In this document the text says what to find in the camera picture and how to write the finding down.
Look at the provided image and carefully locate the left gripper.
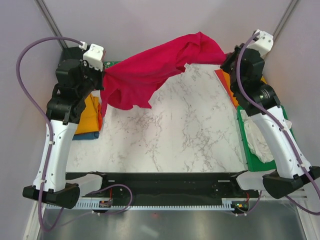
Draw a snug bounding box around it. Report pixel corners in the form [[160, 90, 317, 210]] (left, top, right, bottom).
[[77, 59, 105, 98]]

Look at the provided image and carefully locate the magenta t shirt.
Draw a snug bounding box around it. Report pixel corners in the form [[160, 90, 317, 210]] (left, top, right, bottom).
[[100, 32, 227, 116]]

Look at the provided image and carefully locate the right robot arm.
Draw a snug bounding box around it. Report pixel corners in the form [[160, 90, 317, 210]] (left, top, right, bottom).
[[220, 44, 320, 199]]

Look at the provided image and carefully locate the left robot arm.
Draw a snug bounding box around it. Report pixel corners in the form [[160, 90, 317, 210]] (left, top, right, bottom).
[[22, 59, 110, 209]]

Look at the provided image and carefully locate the orange plastic folder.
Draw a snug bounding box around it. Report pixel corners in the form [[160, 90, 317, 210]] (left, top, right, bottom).
[[222, 71, 268, 107]]

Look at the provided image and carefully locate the red plastic folder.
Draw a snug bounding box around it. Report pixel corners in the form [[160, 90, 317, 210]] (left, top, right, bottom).
[[214, 69, 232, 96]]

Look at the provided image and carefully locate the green white box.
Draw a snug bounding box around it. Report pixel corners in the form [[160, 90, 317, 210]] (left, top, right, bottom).
[[103, 61, 120, 73]]

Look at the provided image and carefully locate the black pink drawer organizer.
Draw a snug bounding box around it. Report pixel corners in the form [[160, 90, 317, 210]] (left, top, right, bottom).
[[59, 46, 84, 63]]

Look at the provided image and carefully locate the orange folded t shirt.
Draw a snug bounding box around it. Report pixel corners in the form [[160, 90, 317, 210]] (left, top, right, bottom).
[[97, 103, 103, 131]]

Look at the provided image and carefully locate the yellow folded t shirt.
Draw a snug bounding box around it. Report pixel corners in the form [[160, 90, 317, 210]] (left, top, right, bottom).
[[75, 94, 100, 134]]

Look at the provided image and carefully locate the blue folded t shirt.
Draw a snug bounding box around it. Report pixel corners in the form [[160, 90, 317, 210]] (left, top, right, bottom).
[[72, 131, 100, 141]]

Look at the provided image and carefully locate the white crumpled t shirt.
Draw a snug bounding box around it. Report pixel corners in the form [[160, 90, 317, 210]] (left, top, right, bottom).
[[240, 107, 297, 171]]

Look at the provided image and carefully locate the green plastic tray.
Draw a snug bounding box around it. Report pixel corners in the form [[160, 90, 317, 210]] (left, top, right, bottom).
[[236, 104, 292, 173]]

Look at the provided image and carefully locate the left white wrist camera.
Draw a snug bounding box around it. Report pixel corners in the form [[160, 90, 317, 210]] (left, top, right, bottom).
[[79, 41, 106, 72]]

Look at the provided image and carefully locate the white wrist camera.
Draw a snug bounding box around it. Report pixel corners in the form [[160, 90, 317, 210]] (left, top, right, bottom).
[[79, 41, 106, 72], [247, 29, 274, 57]]

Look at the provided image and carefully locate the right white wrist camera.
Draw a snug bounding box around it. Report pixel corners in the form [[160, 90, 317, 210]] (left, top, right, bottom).
[[247, 29, 274, 57]]

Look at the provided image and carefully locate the right aluminium corner post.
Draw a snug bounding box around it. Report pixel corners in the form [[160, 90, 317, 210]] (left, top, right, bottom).
[[273, 0, 301, 43]]

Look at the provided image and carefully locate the aluminium corner post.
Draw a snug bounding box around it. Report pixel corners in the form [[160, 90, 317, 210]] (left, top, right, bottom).
[[273, 0, 301, 43], [34, 0, 63, 37]]

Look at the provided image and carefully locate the left aluminium corner post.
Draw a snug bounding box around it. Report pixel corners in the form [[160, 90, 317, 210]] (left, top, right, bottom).
[[34, 0, 63, 37]]

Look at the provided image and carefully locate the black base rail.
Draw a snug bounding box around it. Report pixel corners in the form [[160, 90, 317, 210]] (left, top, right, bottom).
[[64, 171, 263, 206]]

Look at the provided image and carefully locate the white cable duct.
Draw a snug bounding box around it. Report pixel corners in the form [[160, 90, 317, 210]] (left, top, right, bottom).
[[47, 197, 248, 211]]

